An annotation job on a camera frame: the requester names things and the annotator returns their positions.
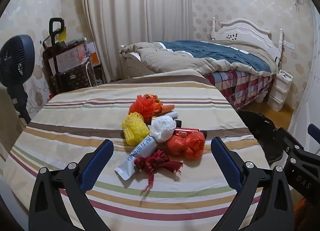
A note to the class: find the orange sock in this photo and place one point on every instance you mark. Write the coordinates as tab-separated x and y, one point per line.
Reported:
166	109

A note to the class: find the plaid bed sheet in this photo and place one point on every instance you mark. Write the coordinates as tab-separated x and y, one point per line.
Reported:
240	86

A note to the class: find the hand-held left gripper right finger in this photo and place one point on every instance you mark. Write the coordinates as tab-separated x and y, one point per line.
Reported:
226	163

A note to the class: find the white cardboard box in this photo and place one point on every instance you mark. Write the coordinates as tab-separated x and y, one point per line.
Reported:
67	57

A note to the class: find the orange foam net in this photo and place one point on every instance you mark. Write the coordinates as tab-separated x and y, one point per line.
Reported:
143	107

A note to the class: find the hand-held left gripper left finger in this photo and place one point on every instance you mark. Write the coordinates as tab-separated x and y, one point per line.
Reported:
97	163

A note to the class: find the white wardrobe door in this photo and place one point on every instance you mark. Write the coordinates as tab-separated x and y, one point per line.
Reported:
310	91

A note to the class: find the white bed headboard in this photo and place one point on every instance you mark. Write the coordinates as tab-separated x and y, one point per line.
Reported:
246	29

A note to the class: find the striped tablecloth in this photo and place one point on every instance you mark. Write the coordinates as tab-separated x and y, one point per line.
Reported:
75	126

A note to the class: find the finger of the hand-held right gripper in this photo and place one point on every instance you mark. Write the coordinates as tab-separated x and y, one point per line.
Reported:
315	134
290	141

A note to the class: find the orange plastic bag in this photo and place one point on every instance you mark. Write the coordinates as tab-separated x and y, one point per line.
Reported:
186	146

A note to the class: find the orange and white box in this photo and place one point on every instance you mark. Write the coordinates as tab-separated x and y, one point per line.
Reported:
93	54

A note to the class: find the dark blue standing fan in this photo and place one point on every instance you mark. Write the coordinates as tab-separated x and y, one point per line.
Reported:
16	56

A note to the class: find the cream curtain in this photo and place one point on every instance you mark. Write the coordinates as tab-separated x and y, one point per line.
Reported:
137	21

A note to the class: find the black trash bin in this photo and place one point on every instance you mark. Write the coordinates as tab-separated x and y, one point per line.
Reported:
260	131

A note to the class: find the red glossy tube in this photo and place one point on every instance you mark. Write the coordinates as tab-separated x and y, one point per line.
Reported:
187	130

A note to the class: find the white plastic drawer unit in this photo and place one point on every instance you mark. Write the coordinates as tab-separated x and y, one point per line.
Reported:
278	91

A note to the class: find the yellow tag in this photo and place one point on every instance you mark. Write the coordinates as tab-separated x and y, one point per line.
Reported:
62	34

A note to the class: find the white wall switch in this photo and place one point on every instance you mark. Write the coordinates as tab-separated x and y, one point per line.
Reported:
289	45

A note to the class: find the white squeeze tube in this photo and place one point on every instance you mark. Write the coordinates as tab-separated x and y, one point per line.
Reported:
140	151

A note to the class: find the dark red ribbon bow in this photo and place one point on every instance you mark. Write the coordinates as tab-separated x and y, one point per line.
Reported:
152	161

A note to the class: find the yellow foam net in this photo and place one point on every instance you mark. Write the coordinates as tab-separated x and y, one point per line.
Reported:
133	128

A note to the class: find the black hand trolley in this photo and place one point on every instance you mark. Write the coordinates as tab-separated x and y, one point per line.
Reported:
53	46

